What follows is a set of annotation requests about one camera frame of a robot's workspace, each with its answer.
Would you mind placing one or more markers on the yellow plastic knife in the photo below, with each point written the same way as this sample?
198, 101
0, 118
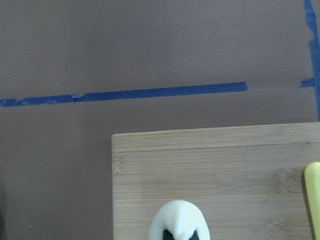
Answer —
312, 184

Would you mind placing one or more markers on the bamboo cutting board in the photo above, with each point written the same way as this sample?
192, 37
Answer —
248, 181

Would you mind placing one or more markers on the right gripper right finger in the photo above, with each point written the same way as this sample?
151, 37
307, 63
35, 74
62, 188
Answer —
195, 236

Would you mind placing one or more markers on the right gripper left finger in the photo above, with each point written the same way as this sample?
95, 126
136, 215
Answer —
167, 235

